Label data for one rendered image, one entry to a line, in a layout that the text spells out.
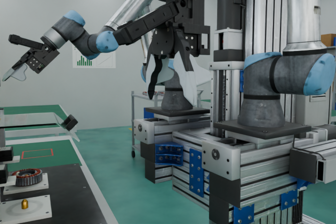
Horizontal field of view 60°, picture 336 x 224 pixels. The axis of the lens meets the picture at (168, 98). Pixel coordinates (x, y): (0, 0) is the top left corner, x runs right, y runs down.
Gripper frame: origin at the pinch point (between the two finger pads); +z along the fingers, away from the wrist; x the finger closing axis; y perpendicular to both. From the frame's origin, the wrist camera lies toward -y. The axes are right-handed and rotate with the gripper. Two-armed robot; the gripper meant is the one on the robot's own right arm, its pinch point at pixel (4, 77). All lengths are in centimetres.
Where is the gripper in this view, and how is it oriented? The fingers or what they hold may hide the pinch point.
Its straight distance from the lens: 119.9
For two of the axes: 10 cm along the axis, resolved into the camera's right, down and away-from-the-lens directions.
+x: -4.1, -0.8, 9.1
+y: 6.4, 6.8, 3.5
